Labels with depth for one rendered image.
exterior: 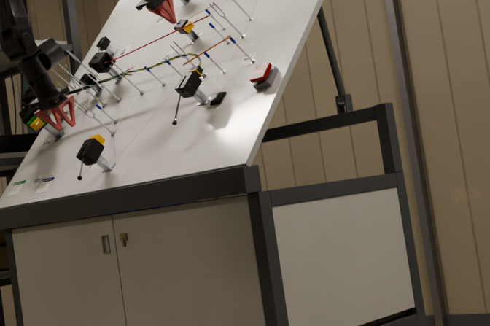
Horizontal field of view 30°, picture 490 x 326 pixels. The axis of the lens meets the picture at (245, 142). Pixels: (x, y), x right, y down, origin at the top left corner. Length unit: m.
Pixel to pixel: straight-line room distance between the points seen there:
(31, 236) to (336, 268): 1.06
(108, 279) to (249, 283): 0.57
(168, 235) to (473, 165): 2.36
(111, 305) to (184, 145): 0.55
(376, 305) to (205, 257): 0.49
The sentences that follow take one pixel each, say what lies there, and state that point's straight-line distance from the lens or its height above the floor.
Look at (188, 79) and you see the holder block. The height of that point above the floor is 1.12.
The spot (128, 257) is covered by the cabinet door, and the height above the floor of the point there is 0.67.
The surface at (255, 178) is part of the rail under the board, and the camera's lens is 2.18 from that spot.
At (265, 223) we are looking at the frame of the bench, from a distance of 2.19.
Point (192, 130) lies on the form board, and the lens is 2.45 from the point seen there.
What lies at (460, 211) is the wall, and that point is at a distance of 4.58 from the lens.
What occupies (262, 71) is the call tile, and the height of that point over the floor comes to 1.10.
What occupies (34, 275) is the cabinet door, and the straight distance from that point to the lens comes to 3.00.
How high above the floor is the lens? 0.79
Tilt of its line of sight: 3 degrees up
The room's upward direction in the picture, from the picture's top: 8 degrees counter-clockwise
